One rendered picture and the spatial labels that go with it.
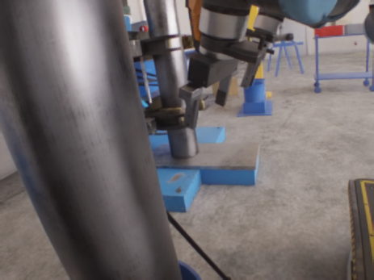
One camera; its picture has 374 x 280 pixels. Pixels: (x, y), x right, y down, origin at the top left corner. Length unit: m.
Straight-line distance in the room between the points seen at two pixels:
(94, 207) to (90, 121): 0.12
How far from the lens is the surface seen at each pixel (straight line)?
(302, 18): 0.38
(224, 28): 0.46
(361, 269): 0.80
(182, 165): 1.72
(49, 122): 0.31
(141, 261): 0.43
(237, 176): 1.66
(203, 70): 0.47
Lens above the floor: 0.90
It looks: 20 degrees down
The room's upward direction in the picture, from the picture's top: 9 degrees counter-clockwise
